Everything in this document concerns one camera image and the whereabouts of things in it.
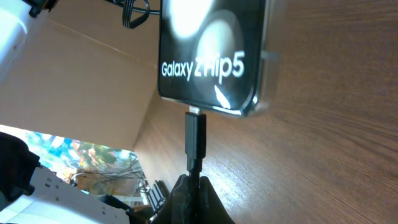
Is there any black USB charging cable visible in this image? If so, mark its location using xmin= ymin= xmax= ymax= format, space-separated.
xmin=184 ymin=105 xmax=207 ymax=187

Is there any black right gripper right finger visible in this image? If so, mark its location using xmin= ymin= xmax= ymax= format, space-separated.
xmin=199 ymin=176 xmax=235 ymax=224

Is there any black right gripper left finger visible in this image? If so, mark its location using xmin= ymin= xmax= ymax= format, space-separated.
xmin=151 ymin=174 xmax=195 ymax=224

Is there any black smartphone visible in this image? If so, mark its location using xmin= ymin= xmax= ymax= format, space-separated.
xmin=157 ymin=0 xmax=270 ymax=117

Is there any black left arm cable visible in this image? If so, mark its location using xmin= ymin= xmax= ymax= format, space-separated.
xmin=105 ymin=0 xmax=161 ymax=30

